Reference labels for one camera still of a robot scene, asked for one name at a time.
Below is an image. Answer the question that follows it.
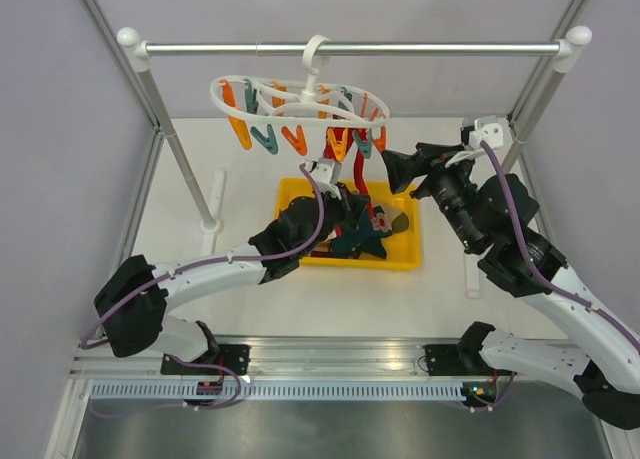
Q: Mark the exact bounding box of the beige striped sock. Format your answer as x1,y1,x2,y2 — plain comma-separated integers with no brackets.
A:
386,207,410,234
309,240,335,258

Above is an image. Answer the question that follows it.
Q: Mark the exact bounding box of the yellow plastic tray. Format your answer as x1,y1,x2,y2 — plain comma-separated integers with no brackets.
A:
275,177,422,271

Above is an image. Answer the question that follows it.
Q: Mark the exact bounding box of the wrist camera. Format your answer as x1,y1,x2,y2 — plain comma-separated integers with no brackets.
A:
302,158,342,197
461,115,504,151

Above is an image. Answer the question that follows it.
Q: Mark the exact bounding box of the red snowflake sock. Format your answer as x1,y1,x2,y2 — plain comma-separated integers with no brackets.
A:
351,129,374,219
323,127,349,163

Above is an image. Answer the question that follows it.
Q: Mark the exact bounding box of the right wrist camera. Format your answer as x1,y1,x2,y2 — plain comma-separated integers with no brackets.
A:
461,115,504,151

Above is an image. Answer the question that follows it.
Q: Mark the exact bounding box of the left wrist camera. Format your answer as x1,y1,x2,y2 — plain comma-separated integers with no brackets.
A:
302,158,342,197

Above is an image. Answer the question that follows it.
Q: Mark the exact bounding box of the silver clothes rack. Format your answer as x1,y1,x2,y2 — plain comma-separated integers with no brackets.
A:
116,26,592,231

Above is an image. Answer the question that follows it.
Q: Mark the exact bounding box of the dark green sock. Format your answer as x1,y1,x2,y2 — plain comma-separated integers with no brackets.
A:
331,205,393,257
353,237,387,260

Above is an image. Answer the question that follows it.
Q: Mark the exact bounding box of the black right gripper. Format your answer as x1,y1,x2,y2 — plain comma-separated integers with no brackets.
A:
381,141,482,250

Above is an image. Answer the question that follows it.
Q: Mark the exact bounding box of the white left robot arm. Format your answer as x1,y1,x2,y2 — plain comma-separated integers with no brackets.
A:
94,188,369,374

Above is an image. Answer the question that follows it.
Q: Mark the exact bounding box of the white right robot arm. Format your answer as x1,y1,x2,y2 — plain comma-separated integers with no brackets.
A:
382,143,639,430

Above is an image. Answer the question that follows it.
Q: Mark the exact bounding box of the white clip sock hanger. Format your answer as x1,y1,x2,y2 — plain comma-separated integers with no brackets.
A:
210,35,390,159

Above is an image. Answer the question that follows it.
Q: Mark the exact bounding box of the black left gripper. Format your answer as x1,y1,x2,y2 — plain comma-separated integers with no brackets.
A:
298,182,371,257

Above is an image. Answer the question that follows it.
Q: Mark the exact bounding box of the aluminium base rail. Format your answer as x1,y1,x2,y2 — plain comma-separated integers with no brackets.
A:
69,335,455,381

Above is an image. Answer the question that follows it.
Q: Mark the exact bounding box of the white slotted cable duct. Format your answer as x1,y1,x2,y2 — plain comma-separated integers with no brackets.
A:
90,379,466,402

